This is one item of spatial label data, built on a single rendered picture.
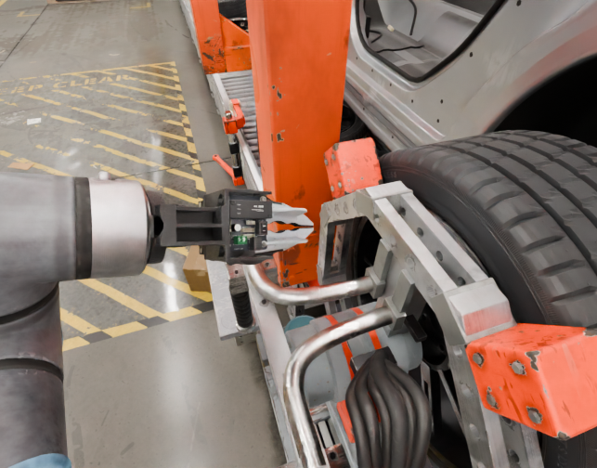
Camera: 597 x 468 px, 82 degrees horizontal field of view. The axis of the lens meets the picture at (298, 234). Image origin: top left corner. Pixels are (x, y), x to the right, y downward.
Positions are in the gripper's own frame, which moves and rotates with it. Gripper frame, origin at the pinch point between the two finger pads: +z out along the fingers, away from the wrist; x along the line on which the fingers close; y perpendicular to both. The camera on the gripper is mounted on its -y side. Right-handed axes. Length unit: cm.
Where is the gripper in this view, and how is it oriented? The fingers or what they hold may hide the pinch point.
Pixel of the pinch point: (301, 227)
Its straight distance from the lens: 46.1
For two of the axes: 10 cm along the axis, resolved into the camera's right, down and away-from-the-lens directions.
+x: -0.2, -10.0, 0.0
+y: 5.7, -0.2, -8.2
